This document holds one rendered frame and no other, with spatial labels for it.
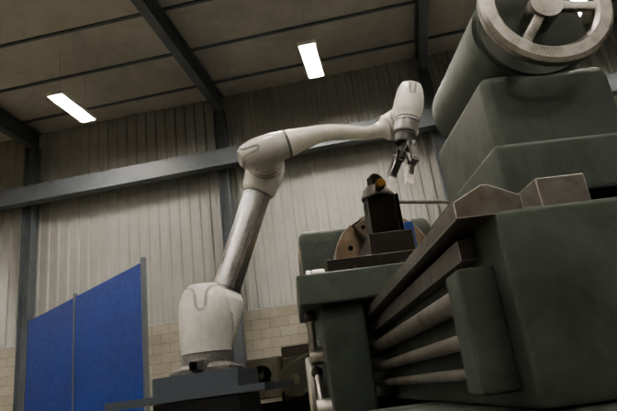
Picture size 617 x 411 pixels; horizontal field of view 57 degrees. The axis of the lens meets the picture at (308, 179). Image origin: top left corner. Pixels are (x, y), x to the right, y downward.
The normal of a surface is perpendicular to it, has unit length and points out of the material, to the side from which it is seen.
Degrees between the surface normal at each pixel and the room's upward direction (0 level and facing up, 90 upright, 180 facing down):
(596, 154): 90
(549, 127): 90
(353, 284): 90
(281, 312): 90
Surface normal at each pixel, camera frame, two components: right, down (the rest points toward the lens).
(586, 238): 0.01, -0.35
